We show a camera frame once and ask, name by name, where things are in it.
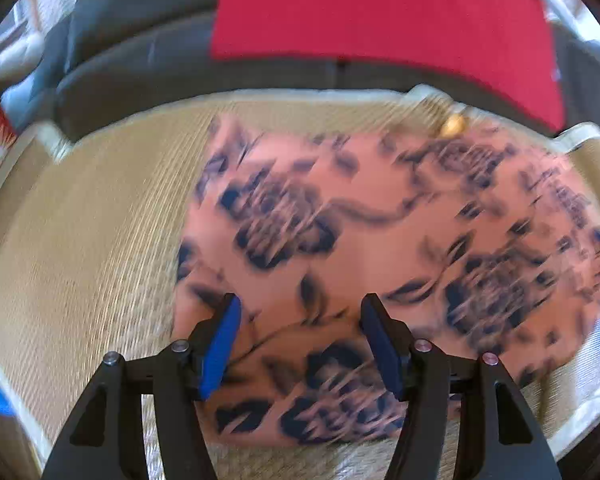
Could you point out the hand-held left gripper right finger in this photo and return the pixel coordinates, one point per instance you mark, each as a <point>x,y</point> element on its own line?
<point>385,350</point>

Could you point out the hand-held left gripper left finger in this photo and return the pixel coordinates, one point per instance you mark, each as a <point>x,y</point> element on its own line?
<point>222,345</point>

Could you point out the orange floral blouse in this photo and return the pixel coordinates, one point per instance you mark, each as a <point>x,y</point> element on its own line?
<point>370,195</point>

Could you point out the woven straw mat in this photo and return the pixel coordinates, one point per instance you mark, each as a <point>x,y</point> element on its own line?
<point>90,240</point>

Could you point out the dark grey sofa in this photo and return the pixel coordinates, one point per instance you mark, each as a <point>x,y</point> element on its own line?
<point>130,60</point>

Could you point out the red cloth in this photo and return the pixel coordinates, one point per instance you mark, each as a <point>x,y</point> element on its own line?
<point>380,15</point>

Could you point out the dotted cream curtain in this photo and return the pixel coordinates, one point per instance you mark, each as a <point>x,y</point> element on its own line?
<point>45,10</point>

